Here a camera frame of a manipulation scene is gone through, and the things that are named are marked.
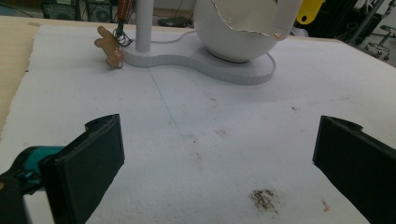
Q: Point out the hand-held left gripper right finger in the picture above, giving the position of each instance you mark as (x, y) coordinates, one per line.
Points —
(358, 165)

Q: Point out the colourful key tag bunch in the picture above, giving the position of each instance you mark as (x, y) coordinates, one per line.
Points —
(309, 12)

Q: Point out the black flat device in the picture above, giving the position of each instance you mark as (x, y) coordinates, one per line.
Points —
(174, 21)

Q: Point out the white eggshell-shaped bowl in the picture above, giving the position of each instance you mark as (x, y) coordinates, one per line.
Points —
(224, 40)

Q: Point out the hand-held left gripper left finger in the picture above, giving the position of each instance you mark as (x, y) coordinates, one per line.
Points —
(84, 168)

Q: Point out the white stand with pole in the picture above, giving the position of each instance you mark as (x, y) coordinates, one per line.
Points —
(186, 62)

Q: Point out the black computer tower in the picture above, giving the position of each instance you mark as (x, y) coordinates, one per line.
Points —
(101, 11)
(60, 11)

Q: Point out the white foam mat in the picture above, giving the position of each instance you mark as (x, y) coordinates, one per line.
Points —
(218, 124)

